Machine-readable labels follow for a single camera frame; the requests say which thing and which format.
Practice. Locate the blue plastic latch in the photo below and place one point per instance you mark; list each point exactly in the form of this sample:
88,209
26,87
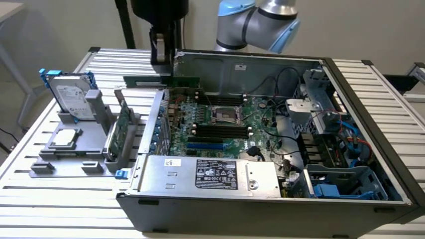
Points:
122,174

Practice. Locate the silver power supply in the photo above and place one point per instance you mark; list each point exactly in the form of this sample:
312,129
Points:
179,179

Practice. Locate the blue expansion slot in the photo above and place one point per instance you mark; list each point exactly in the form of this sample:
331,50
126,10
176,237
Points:
205,146

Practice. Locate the metal slat side table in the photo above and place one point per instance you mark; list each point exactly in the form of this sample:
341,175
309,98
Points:
416,87

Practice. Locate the long black expansion slot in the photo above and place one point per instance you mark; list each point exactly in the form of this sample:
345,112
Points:
205,140

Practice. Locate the green RAM stick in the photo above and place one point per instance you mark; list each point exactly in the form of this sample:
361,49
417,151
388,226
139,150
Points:
185,81

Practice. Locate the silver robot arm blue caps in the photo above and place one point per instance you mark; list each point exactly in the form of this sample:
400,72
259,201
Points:
265,25

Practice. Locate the black vertical pole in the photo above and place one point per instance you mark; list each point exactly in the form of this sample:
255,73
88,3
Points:
126,25

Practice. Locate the hard disk blue bracket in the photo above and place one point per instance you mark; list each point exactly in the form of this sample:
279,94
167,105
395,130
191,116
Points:
71,97

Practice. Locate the grey parts rack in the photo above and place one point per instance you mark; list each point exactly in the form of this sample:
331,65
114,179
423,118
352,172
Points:
83,159

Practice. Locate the grey disk bay cage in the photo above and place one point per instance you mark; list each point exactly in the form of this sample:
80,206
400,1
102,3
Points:
357,179

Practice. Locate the black bracket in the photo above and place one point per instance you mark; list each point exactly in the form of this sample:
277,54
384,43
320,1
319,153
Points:
400,83

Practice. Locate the short black expansion slot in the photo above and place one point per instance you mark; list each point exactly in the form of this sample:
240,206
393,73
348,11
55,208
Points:
193,152

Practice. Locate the black RAM slot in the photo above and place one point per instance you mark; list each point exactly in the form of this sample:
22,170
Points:
223,129
220,101
223,132
224,126
221,136
220,96
220,104

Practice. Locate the metal drive cage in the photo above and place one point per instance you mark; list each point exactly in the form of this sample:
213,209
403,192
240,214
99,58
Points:
319,89

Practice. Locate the green graphics card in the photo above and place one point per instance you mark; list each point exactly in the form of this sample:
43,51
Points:
120,129

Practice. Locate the silver CPU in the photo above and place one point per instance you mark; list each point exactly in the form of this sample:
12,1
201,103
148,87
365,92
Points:
66,138

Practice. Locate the green motherboard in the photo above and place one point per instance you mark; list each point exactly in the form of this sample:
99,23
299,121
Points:
263,139

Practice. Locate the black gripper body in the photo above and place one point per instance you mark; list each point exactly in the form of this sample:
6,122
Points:
159,10

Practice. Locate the black open PC case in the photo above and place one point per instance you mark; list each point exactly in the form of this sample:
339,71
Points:
252,214

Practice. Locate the CPU socket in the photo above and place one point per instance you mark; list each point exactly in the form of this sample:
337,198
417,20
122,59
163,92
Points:
227,115

